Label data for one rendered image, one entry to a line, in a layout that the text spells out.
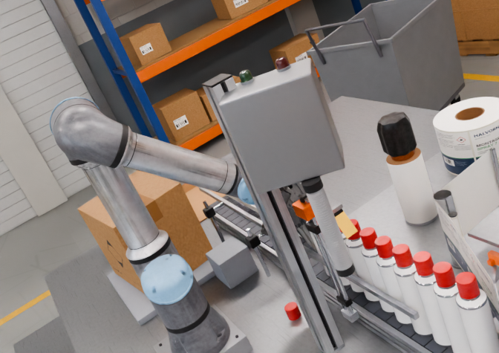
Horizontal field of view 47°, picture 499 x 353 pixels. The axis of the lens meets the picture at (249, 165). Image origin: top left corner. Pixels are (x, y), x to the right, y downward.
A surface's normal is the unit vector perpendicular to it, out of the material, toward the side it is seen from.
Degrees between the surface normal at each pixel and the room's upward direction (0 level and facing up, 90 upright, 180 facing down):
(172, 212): 90
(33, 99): 90
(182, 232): 90
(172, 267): 8
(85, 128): 54
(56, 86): 90
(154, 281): 8
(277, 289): 0
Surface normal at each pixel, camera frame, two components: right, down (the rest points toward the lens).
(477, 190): 0.52, 0.16
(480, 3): -0.76, 0.51
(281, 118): -0.08, 0.44
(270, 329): -0.37, -0.85
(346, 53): -0.59, 0.58
